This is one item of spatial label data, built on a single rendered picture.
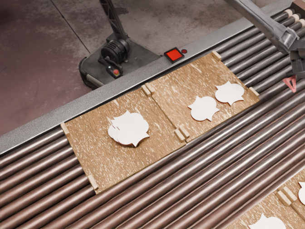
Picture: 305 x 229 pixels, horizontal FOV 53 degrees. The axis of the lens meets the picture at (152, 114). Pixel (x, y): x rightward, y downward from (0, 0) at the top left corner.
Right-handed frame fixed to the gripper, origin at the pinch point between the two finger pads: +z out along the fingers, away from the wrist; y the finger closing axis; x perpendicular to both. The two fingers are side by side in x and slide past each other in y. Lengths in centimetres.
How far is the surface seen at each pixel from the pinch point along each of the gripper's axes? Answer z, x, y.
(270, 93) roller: 0.5, -2.6, -15.7
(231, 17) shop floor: -30, 128, -152
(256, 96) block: -2.4, -12.6, -14.9
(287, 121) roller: 11.7, -7.6, -5.6
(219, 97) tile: -7.1, -25.9, -23.5
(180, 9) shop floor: -54, 93, -184
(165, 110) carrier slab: -10, -49, -33
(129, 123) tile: -13, -68, -32
